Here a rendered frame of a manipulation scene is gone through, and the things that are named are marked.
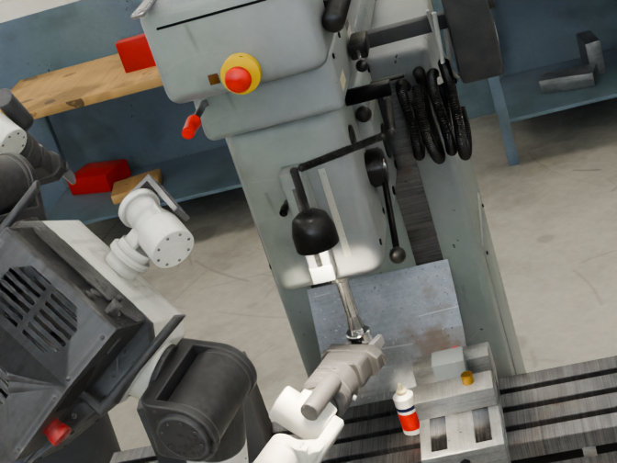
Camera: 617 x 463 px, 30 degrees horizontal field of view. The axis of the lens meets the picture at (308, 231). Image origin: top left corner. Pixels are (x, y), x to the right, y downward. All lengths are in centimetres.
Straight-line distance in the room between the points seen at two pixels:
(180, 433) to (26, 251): 32
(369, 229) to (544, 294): 258
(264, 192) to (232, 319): 309
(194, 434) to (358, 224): 58
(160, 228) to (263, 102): 35
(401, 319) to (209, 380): 100
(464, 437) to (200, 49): 84
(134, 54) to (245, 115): 406
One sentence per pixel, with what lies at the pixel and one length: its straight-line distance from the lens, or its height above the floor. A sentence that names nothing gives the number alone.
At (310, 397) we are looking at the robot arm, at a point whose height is 119.
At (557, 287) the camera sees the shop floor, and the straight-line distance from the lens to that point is 455.
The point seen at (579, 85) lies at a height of 25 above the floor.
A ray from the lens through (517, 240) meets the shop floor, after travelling 497.
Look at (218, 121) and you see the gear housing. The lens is 189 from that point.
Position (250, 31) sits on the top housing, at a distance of 174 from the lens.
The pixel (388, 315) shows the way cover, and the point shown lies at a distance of 253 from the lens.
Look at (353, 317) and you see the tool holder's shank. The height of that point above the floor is 120.
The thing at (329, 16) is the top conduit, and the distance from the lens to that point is 175.
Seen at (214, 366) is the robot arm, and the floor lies 145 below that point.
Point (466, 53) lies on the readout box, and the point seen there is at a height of 157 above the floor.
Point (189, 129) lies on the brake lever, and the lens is 176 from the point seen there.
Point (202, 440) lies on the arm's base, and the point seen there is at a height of 140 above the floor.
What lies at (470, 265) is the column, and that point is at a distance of 252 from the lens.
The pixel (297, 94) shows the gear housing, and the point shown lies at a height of 168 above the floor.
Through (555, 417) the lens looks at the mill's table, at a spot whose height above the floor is 93.
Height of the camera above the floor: 220
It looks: 23 degrees down
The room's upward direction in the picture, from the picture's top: 18 degrees counter-clockwise
